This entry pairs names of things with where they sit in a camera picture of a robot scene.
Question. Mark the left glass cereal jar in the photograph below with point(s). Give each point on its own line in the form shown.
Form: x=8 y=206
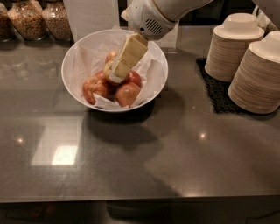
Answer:
x=6 y=29

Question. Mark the left paper bowl stack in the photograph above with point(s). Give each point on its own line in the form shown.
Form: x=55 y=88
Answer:
x=229 y=42

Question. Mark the black rubber mat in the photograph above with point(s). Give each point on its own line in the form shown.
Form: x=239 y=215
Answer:
x=217 y=91

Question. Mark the white bowl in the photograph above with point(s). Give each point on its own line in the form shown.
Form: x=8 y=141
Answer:
x=70 y=62

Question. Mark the paper bowl stack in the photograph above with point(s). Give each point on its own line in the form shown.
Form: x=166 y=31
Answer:
x=229 y=42
x=256 y=83

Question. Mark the left red apple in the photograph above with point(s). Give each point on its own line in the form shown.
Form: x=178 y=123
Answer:
x=95 y=85

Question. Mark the glass cereal jar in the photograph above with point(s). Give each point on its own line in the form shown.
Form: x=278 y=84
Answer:
x=26 y=17
x=6 y=29
x=56 y=20

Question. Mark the left acrylic sign holder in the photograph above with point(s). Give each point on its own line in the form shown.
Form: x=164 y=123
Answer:
x=88 y=16

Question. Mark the right glass cereal jar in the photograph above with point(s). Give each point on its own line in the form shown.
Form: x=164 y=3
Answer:
x=56 y=20

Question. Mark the front right red apple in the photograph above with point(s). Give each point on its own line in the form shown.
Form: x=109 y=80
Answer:
x=127 y=93

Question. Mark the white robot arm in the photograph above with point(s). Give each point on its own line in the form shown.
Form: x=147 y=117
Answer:
x=176 y=9

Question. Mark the middle glass cereal jar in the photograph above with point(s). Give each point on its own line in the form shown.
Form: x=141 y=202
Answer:
x=26 y=17

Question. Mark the middle hidden red apple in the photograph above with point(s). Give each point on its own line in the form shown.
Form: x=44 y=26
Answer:
x=99 y=74

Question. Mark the back red apple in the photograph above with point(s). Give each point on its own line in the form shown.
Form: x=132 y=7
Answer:
x=111 y=56

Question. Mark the yellow-red apple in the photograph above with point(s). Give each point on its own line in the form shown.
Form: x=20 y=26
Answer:
x=109 y=75

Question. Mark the white paper liner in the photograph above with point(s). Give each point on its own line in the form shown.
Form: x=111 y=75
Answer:
x=87 y=57

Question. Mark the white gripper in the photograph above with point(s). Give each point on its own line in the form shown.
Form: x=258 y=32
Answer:
x=142 y=16

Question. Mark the right paper bowl stack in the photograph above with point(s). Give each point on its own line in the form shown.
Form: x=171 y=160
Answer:
x=256 y=83

